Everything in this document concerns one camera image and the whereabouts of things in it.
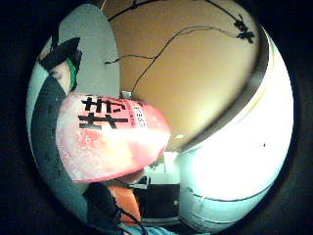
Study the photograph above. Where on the red snack packet black print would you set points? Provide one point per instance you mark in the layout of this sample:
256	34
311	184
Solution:
111	140

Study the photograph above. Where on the small white plug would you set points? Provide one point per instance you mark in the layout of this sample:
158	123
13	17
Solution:
125	94

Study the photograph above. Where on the the person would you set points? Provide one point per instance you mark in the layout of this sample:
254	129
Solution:
146	230

